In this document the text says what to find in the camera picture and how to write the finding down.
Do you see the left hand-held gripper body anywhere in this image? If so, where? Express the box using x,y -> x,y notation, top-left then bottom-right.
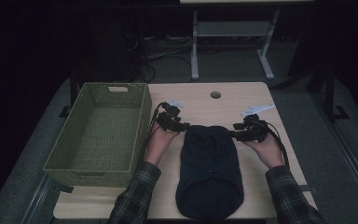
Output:
155,99 -> 187,133

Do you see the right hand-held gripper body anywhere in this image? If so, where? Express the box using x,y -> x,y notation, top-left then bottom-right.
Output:
238,104 -> 276,144

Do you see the dark navy garment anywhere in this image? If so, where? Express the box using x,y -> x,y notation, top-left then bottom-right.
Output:
174,124 -> 245,221

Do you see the person's left hand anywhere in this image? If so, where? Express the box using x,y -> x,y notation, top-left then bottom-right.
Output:
144,121 -> 181,166

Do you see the person's right hand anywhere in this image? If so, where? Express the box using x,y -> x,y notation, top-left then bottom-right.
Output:
249,133 -> 285,170

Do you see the green woven basket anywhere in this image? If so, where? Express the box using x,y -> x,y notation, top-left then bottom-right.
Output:
42,81 -> 153,189

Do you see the black metal stand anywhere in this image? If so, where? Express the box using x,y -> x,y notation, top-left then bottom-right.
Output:
307,62 -> 350,123

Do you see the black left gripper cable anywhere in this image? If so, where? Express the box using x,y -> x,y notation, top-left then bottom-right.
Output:
140,102 -> 166,164

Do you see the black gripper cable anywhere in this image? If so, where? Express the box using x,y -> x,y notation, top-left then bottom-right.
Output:
140,102 -> 166,164
260,120 -> 291,168

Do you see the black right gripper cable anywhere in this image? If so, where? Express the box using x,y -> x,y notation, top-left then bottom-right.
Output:
260,120 -> 291,168

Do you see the bundle of floor cables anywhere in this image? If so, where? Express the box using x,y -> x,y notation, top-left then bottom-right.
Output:
127,33 -> 194,83

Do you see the white metal stand frame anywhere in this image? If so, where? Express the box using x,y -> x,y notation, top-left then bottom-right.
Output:
190,8 -> 282,82

